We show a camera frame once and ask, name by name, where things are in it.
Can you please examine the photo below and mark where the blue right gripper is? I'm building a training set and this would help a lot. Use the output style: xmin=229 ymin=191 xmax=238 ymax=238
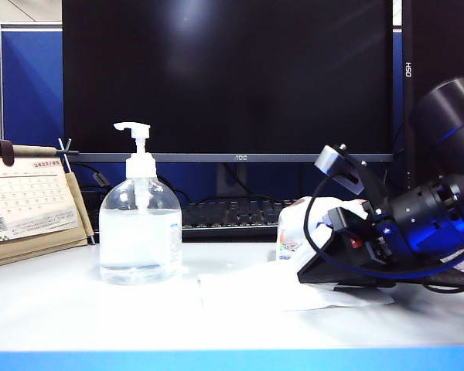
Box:
xmin=296 ymin=200 xmax=401 ymax=291

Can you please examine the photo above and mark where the white tissue sheet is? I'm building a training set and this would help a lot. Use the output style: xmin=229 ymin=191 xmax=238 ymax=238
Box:
xmin=196 ymin=222 xmax=395 ymax=312

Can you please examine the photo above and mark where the clear alcohol pump bottle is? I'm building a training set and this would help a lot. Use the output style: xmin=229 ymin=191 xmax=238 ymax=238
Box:
xmin=99 ymin=121 xmax=183 ymax=286

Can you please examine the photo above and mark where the blue Tempo tissue pack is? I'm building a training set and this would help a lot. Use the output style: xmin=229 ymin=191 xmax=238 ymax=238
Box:
xmin=277 ymin=196 xmax=368 ymax=267

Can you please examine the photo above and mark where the black mat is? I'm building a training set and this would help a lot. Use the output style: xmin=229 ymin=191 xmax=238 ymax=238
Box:
xmin=394 ymin=266 xmax=464 ymax=290

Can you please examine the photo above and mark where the black keyboard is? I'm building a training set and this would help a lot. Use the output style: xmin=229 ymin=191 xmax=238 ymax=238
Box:
xmin=180 ymin=197 xmax=299 ymax=237

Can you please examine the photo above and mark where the grey monitor stand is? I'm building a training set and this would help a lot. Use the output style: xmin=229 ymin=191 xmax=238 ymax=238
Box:
xmin=216 ymin=162 xmax=249 ymax=199

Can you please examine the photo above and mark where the wide black AOC monitor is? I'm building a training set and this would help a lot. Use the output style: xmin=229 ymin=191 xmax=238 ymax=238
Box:
xmin=61 ymin=0 xmax=394 ymax=164

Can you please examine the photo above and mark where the silver crossed metal clip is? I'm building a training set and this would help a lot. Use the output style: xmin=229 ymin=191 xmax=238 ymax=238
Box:
xmin=57 ymin=138 xmax=73 ymax=173

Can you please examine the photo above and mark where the beige desk calendar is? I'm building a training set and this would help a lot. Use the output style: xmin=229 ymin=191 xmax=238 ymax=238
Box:
xmin=0 ymin=154 xmax=89 ymax=270

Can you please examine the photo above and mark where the wooden rod with brown loop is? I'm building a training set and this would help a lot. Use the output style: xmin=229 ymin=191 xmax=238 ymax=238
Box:
xmin=0 ymin=139 xmax=80 ymax=168

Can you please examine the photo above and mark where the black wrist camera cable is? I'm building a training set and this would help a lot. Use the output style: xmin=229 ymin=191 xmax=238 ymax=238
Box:
xmin=303 ymin=175 xmax=464 ymax=294

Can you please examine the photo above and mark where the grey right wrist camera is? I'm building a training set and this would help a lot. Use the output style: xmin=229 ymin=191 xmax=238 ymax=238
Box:
xmin=314 ymin=144 xmax=367 ymax=195

